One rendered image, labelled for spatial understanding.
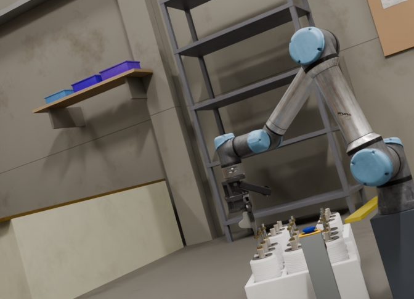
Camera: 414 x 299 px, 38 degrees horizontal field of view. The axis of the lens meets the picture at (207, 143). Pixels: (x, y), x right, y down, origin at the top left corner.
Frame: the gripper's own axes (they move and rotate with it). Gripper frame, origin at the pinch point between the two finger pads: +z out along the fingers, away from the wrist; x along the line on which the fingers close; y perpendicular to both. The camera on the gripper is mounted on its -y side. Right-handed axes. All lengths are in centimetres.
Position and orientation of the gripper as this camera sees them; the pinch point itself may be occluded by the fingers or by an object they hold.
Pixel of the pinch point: (256, 230)
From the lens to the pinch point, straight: 212.1
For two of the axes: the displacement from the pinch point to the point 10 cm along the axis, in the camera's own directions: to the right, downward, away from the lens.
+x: -0.8, -0.4, -10.0
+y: -9.6, 2.8, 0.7
